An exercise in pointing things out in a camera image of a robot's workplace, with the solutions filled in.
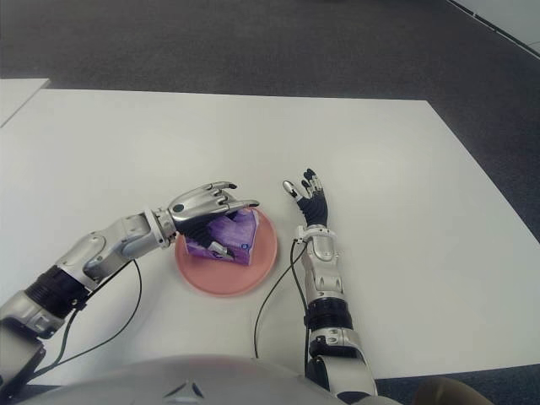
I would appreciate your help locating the pink round plate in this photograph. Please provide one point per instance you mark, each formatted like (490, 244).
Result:
(228, 278)

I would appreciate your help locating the silver robot torso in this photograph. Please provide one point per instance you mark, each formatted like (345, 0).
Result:
(169, 379)

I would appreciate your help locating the white panel with dark edge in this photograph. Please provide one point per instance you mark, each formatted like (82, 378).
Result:
(514, 21)

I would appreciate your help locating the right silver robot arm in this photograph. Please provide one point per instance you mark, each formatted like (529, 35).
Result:
(322, 253)

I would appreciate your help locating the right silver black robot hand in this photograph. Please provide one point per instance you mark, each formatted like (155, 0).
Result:
(316, 208)

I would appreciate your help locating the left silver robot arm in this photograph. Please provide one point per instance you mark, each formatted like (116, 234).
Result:
(126, 240)

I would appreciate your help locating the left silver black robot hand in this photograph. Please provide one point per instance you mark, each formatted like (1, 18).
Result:
(194, 208)

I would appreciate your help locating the tan brown rounded object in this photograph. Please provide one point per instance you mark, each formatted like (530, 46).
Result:
(451, 392)

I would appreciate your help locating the purple tissue paper pack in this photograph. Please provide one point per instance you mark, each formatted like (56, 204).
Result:
(236, 232)

